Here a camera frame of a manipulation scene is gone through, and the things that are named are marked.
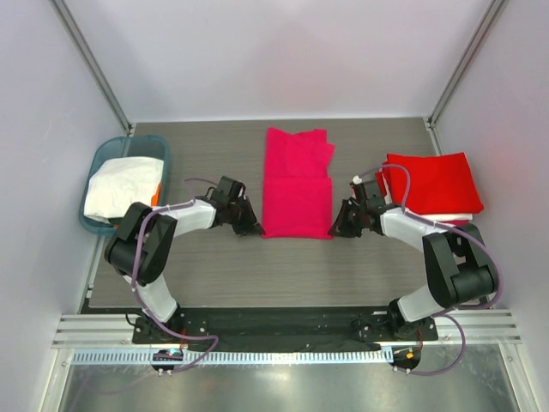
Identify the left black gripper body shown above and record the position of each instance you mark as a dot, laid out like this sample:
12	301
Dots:
240	216

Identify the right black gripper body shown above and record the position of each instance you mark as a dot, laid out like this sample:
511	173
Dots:
350	215

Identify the pink t shirt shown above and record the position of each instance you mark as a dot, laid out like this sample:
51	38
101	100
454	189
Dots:
297	194

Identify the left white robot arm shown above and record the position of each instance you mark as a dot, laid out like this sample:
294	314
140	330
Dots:
140	248

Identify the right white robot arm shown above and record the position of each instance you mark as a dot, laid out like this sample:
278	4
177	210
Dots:
458	268

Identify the orange t shirt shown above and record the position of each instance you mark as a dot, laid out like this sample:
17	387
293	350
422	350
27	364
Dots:
154	201

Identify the red folded t shirt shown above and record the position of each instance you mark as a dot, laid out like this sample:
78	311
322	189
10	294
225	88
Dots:
430	185

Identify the teal plastic basket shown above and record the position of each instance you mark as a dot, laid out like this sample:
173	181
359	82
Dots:
124	146

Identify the white crumpled t shirt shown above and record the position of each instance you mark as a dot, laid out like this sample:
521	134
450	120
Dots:
120	182

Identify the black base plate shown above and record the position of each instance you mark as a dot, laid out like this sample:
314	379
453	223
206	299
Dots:
300	329

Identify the white slotted cable duct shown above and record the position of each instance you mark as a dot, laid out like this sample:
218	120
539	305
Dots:
156	356

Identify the aluminium rail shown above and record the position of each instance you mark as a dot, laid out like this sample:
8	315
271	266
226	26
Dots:
112	330

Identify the right aluminium frame post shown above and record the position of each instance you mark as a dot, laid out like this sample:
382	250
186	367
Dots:
480	34

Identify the aluminium frame post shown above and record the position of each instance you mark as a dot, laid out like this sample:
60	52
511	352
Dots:
79	41
480	34

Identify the left aluminium frame post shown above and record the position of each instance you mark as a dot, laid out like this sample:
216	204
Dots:
79	41

